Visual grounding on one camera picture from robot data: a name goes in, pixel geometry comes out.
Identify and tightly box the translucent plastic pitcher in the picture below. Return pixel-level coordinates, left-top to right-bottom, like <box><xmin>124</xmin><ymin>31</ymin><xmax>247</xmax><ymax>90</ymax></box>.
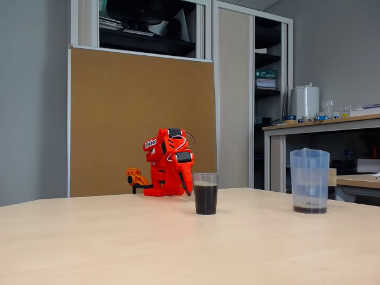
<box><xmin>289</xmin><ymin>147</ymin><xmax>337</xmax><ymax>215</ymax></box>

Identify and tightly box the clear plastic cup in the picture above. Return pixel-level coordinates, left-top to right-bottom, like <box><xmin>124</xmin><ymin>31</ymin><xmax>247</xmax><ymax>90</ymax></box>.
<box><xmin>192</xmin><ymin>173</ymin><xmax>219</xmax><ymax>216</ymax></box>

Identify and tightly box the orange table clamp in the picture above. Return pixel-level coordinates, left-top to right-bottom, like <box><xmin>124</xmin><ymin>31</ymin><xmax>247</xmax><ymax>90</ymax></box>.
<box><xmin>125</xmin><ymin>167</ymin><xmax>154</xmax><ymax>194</ymax></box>

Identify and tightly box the brown cork pinboard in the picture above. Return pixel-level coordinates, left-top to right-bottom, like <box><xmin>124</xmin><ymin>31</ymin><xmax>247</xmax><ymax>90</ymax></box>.
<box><xmin>67</xmin><ymin>45</ymin><xmax>218</xmax><ymax>198</ymax></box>

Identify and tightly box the grey roller door cabinet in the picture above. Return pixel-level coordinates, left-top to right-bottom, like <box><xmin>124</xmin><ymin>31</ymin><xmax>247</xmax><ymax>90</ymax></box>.
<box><xmin>212</xmin><ymin>0</ymin><xmax>294</xmax><ymax>191</ymax></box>

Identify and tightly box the stack of papers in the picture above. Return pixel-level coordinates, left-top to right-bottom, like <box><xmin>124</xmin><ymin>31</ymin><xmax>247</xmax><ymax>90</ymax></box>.
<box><xmin>255</xmin><ymin>78</ymin><xmax>278</xmax><ymax>91</ymax></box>

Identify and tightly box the green box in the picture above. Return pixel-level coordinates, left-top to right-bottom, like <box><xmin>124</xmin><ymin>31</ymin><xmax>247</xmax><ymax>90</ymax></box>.
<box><xmin>255</xmin><ymin>69</ymin><xmax>277</xmax><ymax>80</ymax></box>

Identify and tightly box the white cylindrical water kettle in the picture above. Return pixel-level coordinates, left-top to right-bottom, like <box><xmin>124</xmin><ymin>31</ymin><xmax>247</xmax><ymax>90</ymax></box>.
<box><xmin>290</xmin><ymin>83</ymin><xmax>321</xmax><ymax>121</ymax></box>

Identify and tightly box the wooden top side bench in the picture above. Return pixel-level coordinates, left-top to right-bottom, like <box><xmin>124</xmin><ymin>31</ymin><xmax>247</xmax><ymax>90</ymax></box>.
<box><xmin>262</xmin><ymin>113</ymin><xmax>380</xmax><ymax>194</ymax></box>

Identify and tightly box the grey open shelf cabinet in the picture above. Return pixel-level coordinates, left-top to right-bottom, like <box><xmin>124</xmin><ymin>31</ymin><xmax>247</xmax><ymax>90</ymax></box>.
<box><xmin>70</xmin><ymin>0</ymin><xmax>213</xmax><ymax>61</ymax></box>

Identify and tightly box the wooden top low desk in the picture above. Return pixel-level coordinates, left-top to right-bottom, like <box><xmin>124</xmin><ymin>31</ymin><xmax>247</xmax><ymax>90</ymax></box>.
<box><xmin>335</xmin><ymin>173</ymin><xmax>380</xmax><ymax>205</ymax></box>

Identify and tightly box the white flat box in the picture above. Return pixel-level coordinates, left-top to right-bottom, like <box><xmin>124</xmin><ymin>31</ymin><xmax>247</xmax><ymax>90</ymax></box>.
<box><xmin>357</xmin><ymin>159</ymin><xmax>380</xmax><ymax>173</ymax></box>

